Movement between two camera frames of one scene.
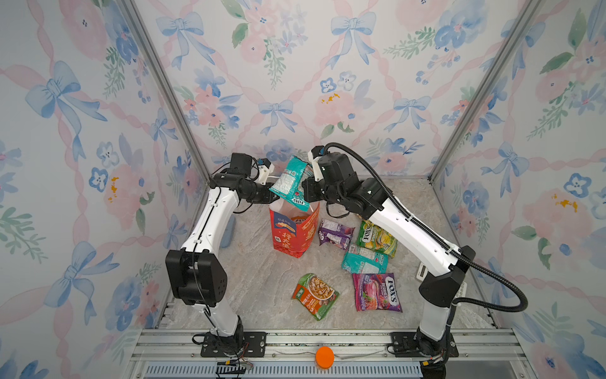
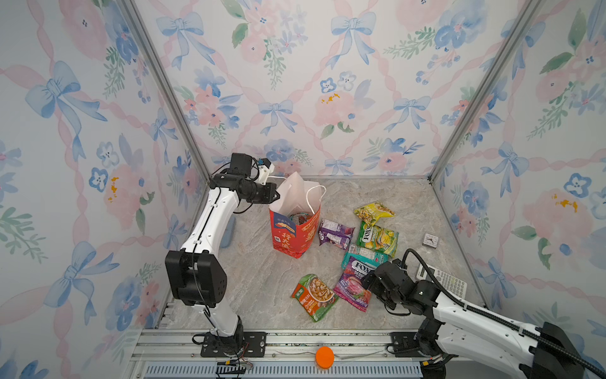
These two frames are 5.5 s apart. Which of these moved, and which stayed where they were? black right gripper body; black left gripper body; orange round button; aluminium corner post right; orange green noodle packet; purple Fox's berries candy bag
Moved: purple Fox's berries candy bag; black right gripper body
Stayed: black left gripper body; orange round button; aluminium corner post right; orange green noodle packet
